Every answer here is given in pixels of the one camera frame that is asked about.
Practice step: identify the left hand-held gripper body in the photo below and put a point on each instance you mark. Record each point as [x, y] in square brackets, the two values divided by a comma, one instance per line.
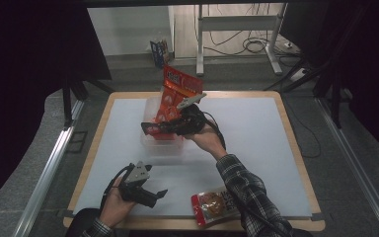
[135, 184]

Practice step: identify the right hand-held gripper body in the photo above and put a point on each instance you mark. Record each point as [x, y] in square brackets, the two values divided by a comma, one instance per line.
[190, 121]

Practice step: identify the clear plastic container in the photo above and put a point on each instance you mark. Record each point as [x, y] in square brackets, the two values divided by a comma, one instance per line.
[164, 146]

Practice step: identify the large orange snack packet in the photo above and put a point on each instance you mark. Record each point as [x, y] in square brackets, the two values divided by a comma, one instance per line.
[177, 82]

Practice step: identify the person's right hand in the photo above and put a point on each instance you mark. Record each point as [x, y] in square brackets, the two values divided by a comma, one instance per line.
[209, 140]

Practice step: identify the person's left hand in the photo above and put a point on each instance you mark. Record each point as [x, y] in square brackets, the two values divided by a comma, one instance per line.
[115, 207]

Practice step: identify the wooden table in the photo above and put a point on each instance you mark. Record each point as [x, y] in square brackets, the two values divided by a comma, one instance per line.
[184, 224]

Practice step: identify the red and clear snack packet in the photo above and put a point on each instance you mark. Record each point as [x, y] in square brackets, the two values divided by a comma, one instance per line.
[210, 206]

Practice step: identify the white table mat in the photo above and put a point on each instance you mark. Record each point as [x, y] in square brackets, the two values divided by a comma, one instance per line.
[260, 131]

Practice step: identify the blue carton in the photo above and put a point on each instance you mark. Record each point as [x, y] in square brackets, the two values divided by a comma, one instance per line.
[159, 52]

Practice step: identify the black floor plate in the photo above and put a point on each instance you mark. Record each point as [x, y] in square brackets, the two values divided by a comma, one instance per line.
[76, 141]

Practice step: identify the black stand legs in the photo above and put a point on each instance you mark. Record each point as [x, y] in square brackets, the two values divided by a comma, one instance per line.
[67, 102]
[335, 102]

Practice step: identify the white metal stand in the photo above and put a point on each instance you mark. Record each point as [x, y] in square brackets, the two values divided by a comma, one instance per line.
[240, 23]

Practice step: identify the white power strip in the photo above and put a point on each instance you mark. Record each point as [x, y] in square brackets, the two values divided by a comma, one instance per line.
[297, 75]

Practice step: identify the dark curtain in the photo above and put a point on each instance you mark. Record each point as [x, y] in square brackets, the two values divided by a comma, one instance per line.
[29, 65]
[368, 65]

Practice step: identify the aluminium rail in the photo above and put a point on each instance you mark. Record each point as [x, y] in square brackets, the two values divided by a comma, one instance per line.
[46, 174]
[355, 164]

